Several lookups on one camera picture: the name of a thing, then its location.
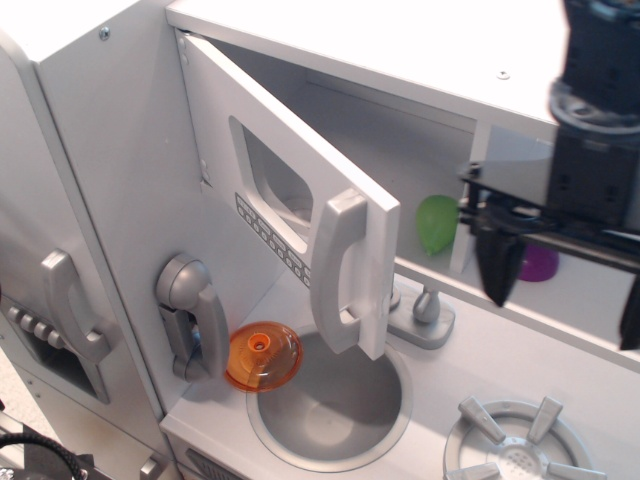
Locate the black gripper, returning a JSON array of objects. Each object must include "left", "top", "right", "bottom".
[{"left": 457, "top": 94, "right": 640, "bottom": 352}]

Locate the grey microwave door handle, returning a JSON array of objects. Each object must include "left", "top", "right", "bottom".
[{"left": 310, "top": 189, "right": 367, "bottom": 354}]

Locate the white microwave door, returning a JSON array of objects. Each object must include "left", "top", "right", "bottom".
[{"left": 176, "top": 31, "right": 400, "bottom": 359}]

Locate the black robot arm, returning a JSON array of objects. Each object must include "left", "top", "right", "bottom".
[{"left": 460, "top": 1, "right": 639, "bottom": 305}]

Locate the purple toy eggplant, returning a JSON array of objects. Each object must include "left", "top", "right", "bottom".
[{"left": 519, "top": 245, "right": 560, "bottom": 282}]

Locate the grey toy faucet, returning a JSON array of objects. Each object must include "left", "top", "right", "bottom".
[{"left": 387, "top": 274, "right": 456, "bottom": 350}]

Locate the green toy pear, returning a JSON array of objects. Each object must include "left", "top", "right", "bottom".
[{"left": 415, "top": 195, "right": 458, "bottom": 256}]

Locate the grey stove burner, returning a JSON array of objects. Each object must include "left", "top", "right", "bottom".
[{"left": 443, "top": 396, "right": 608, "bottom": 479}]

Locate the grey round sink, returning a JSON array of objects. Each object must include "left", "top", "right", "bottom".
[{"left": 246, "top": 326, "right": 413, "bottom": 473}]

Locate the orange transparent lid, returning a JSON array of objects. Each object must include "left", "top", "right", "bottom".
[{"left": 225, "top": 321, "right": 303, "bottom": 393}]

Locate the grey toy telephone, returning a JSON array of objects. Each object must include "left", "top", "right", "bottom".
[{"left": 155, "top": 253, "right": 229, "bottom": 383}]

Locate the grey ice dispenser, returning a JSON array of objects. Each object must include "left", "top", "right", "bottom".
[{"left": 1, "top": 296, "right": 109, "bottom": 404}]

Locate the grey oven handle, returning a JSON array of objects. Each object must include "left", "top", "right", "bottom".
[{"left": 139, "top": 457, "right": 163, "bottom": 480}]

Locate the grey fridge door handle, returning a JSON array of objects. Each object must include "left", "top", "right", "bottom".
[{"left": 40, "top": 249, "right": 111, "bottom": 364}]

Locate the black bracket with screw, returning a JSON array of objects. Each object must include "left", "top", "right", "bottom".
[{"left": 0, "top": 399, "right": 96, "bottom": 480}]

